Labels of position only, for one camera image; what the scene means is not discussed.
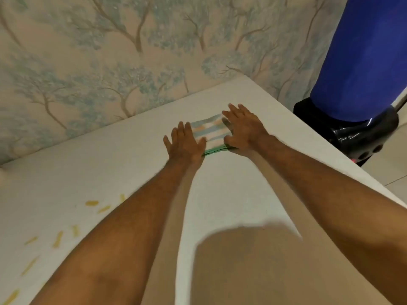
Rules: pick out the person's left hand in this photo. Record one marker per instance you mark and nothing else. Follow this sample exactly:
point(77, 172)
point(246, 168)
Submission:
point(184, 149)

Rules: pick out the person's right hand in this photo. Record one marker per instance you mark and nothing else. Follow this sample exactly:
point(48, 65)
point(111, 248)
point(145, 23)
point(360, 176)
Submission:
point(246, 133)

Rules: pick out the person's left thumb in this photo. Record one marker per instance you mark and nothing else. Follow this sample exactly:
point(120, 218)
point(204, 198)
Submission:
point(202, 144)

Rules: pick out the person's right thumb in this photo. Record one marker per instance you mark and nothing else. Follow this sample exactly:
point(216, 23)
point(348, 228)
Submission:
point(229, 142)

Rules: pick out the person's left middle finger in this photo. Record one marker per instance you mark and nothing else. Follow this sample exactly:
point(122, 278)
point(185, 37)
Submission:
point(181, 130)

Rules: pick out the person's right middle finger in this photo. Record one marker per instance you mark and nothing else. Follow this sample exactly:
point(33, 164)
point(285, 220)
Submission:
point(234, 111)

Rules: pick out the person's left little finger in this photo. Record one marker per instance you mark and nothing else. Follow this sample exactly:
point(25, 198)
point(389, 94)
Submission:
point(167, 143)

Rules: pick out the striped cloth green edge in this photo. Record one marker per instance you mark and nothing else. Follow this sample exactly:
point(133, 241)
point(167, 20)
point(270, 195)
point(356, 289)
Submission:
point(211, 131)

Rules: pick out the person's left forearm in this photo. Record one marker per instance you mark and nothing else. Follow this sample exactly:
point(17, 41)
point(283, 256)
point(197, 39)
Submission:
point(127, 228)

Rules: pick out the person's right forearm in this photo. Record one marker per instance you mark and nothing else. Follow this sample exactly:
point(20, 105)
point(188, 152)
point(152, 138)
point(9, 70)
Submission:
point(334, 200)

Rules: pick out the white sheet with yellow dashes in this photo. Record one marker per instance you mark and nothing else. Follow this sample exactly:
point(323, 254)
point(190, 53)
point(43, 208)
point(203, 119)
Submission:
point(79, 174)

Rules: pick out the black glossy base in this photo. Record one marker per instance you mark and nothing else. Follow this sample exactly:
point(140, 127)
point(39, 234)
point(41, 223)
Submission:
point(346, 136)

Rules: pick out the blue cylinder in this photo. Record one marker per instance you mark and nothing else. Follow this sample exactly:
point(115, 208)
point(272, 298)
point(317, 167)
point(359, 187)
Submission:
point(362, 60)

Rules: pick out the metal rod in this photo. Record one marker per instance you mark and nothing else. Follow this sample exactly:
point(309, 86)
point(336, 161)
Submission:
point(400, 103)

